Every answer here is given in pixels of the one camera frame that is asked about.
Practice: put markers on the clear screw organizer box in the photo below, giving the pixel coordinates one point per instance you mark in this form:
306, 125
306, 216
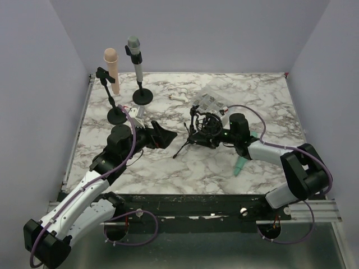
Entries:
209, 99

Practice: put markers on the black clip microphone stand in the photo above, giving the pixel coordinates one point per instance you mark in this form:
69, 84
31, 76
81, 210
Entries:
115, 116

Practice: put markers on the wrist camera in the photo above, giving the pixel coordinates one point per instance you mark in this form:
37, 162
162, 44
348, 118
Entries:
224, 116
137, 114

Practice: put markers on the white plastic faucet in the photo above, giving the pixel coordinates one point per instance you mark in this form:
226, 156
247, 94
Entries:
182, 96

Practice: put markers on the mint green microphone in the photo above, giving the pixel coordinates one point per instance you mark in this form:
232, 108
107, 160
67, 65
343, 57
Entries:
240, 163

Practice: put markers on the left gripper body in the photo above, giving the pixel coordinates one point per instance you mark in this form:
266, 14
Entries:
153, 140

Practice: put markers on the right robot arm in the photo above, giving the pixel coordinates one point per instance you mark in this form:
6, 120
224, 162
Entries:
304, 170

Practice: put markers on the peach pink microphone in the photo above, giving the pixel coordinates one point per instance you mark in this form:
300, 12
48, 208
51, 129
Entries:
111, 59

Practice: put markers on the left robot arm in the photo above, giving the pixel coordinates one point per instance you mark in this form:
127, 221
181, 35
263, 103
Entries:
51, 239

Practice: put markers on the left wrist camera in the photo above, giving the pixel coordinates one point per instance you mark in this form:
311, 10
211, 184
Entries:
137, 114

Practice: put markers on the black shock mount tripod stand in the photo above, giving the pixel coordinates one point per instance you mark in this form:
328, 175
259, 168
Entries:
204, 128

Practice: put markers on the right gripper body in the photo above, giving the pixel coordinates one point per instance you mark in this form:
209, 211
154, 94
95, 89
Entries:
220, 135

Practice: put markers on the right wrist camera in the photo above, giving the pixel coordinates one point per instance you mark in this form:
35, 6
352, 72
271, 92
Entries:
224, 116

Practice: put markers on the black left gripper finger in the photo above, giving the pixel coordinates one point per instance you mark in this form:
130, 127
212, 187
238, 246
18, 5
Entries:
166, 138
156, 126

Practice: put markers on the black round base stand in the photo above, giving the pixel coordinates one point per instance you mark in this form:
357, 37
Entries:
142, 96

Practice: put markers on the grey silver microphone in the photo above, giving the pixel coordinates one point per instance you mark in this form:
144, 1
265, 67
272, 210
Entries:
133, 50

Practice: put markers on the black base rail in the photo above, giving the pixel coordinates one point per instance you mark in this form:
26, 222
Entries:
246, 207

